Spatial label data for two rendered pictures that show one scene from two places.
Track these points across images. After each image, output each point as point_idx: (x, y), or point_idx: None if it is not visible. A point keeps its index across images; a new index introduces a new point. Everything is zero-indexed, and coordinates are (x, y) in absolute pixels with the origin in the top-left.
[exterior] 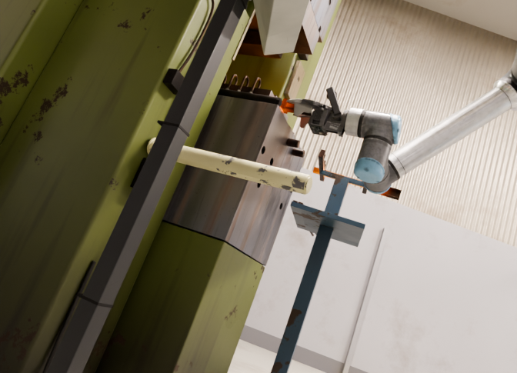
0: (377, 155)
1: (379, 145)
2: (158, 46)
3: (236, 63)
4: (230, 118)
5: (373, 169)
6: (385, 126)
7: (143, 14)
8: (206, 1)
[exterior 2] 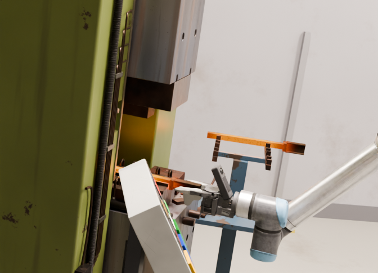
0: (268, 248)
1: (269, 239)
2: (57, 249)
3: None
4: (126, 236)
5: (266, 260)
6: (272, 220)
7: (26, 209)
8: (85, 191)
